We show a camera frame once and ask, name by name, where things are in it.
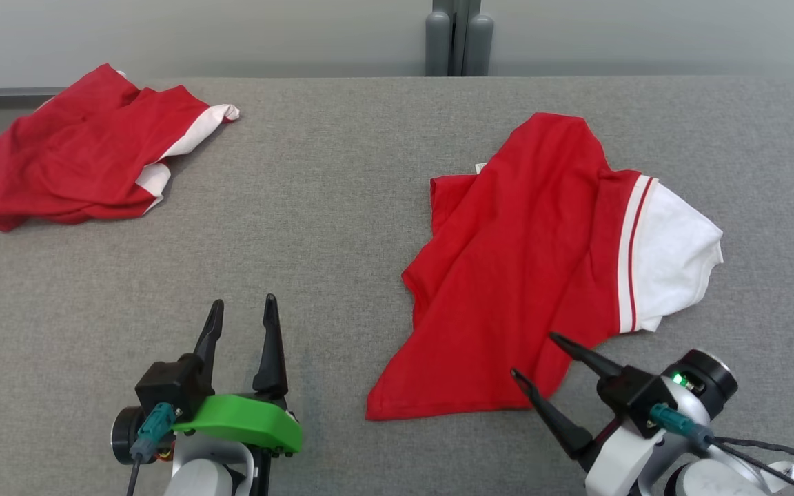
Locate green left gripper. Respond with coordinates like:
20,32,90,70
173,293,303,454

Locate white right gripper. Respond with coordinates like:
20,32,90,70
511,332,711,496

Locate red Bulls jersey white sleeves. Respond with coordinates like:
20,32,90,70
366,112,724,422

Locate red shorts white side stripe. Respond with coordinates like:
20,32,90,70
0,63,241,232

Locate black right arm cable teal plug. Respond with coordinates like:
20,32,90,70
649,403,794,496

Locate printed white cable label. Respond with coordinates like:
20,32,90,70
766,463,794,495

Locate grey double partition post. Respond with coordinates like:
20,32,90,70
425,0,495,77

